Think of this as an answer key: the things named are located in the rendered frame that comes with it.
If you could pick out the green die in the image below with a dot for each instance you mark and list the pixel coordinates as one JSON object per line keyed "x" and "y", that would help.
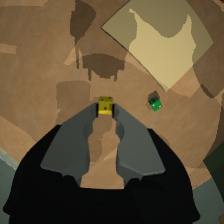
{"x": 155, "y": 103}

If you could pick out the yellow die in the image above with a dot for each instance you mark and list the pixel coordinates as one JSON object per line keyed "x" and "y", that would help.
{"x": 105, "y": 105}

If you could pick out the translucent tan mat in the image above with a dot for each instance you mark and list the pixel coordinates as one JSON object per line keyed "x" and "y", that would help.
{"x": 165, "y": 36}

